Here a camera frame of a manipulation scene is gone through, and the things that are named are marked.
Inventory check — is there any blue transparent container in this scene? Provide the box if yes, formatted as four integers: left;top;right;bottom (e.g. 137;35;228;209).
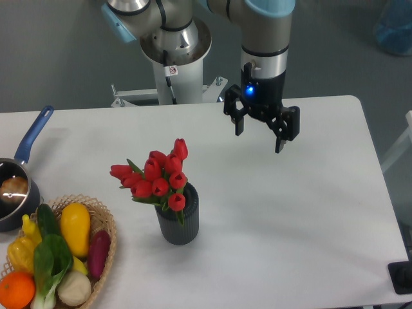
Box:
373;0;411;56

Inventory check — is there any brown bread roll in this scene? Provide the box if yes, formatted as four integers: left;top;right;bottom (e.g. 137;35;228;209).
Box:
1;176;28;204

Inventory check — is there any purple eggplant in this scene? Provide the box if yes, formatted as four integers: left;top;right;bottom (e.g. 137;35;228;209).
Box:
88;230;111;279

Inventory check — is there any green bok choy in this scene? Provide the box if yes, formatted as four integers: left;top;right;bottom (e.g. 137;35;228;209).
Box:
30;234;73;308

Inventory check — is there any dark grey ribbed vase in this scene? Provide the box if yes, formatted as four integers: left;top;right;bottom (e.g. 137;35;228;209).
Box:
155;183;199;245

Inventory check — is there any yellow squash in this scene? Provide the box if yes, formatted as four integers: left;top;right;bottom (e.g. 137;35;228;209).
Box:
61;203;91;259

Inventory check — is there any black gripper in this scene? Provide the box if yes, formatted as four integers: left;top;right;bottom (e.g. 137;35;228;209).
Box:
223;68;300;153

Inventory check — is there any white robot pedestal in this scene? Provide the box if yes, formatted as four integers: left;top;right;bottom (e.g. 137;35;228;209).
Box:
111;60;228;108

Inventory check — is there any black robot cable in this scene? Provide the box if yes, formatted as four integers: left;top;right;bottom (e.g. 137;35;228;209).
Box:
162;50;178;106

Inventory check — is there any orange fruit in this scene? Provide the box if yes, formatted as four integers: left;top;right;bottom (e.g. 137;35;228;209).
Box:
1;272;35;308

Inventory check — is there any red tulip bouquet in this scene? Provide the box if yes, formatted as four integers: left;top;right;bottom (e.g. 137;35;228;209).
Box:
109;138;189;212

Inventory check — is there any yellow bell pepper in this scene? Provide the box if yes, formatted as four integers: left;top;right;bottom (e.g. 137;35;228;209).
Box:
7;236;35;275

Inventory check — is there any blue handled saucepan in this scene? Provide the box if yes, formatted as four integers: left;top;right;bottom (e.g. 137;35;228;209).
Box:
1;106;54;232

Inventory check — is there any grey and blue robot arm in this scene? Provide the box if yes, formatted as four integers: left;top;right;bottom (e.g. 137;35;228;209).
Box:
102;1;300;152

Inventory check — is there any black device at table edge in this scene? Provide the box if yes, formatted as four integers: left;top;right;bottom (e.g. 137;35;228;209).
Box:
388;261;411;295

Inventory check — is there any small yellow pepper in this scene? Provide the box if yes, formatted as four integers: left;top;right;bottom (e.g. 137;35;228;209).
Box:
22;214;42;246

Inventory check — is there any yellow banana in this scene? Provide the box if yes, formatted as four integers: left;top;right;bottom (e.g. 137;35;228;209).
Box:
72;256;88;276

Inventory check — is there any green cucumber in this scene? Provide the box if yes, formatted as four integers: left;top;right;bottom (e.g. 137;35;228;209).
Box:
37;203;62;238

